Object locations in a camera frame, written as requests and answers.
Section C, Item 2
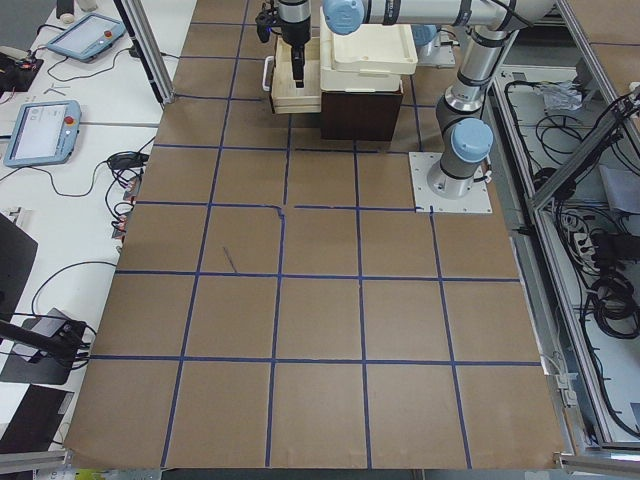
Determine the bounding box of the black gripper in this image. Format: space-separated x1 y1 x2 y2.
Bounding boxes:
276 0 311 88

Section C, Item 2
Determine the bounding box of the wooden drawer with white handle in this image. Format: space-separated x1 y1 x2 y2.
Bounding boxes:
263 38 324 116

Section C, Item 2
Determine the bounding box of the dark brown drawer cabinet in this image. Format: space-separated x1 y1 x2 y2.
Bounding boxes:
320 83 404 142

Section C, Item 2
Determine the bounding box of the cream plastic base box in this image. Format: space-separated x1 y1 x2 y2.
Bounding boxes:
320 68 401 93

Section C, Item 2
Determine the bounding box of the cream plastic tray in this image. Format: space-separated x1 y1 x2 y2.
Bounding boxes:
320 24 418 75

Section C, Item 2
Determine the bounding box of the blue teach pendant far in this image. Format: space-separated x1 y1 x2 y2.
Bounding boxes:
45 13 125 62

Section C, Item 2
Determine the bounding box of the blue teach pendant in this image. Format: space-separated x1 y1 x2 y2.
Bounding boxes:
3 100 82 168
45 13 125 62

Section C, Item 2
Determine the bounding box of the blue teach pendant near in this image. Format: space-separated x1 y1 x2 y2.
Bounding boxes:
3 100 82 168

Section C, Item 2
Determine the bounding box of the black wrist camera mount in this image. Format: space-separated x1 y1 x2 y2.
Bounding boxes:
255 1 277 43

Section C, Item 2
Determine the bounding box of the aluminium frame post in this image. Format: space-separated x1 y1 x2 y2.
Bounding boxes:
114 0 175 106

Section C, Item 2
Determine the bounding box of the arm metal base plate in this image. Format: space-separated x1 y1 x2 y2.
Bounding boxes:
409 152 493 215

